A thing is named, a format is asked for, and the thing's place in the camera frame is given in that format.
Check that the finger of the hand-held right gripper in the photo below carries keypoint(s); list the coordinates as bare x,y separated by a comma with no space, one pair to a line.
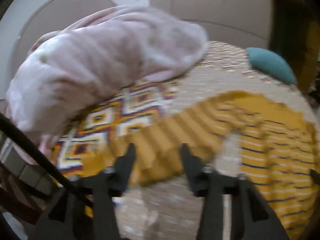
315,174

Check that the pink bed headboard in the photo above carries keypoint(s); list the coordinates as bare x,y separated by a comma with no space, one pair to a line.
42,17

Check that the yellow striped knit sweater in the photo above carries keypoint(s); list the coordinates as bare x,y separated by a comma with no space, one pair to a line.
270,135

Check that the teal pillow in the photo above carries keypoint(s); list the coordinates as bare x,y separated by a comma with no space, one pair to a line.
271,63

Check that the beige wardrobe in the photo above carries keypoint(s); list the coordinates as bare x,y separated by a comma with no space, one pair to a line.
212,5

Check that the pink floral blanket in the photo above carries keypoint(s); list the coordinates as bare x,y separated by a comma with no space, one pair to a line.
100,62

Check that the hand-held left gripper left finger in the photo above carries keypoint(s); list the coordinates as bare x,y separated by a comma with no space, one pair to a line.
126,158

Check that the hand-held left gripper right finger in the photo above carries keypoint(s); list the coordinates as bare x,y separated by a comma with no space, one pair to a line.
190,158

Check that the beige dotted quilted bedspread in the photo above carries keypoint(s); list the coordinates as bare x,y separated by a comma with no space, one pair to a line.
190,85

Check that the wooden door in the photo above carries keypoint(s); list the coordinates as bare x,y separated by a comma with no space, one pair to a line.
311,55

